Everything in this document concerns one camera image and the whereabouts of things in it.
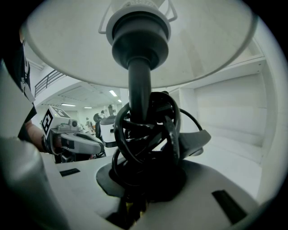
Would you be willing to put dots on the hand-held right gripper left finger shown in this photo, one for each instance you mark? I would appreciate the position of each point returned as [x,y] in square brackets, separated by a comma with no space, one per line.
[74,197]

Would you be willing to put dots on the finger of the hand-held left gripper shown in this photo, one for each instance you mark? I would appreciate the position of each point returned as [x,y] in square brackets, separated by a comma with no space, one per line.
[194,141]

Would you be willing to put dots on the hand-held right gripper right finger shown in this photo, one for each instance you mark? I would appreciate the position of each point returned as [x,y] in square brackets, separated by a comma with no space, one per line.
[202,179]

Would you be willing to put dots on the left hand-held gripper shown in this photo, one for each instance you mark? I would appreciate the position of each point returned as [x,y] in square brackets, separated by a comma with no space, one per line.
[77,141]

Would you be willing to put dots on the white shade black stem lamp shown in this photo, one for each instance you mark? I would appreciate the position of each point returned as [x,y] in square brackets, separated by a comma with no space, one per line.
[139,74]

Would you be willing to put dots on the person's left forearm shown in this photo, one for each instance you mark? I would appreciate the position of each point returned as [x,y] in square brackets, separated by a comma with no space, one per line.
[33,134]

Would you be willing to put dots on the person's left hand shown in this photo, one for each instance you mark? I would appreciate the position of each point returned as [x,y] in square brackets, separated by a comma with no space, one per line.
[57,142]

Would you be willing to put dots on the white machine housing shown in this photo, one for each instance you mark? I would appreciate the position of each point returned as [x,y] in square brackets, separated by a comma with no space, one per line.
[107,130]

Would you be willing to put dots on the black wristband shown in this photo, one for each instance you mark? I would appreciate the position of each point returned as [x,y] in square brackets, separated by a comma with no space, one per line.
[45,144]

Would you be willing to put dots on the white shelf unit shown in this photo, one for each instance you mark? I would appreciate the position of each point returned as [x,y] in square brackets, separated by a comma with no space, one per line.
[234,107]

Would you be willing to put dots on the dark metal railing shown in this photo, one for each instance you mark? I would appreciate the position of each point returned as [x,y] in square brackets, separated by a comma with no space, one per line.
[46,82]

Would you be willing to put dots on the person's black shirt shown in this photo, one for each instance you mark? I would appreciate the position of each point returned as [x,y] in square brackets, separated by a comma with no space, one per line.
[15,63]

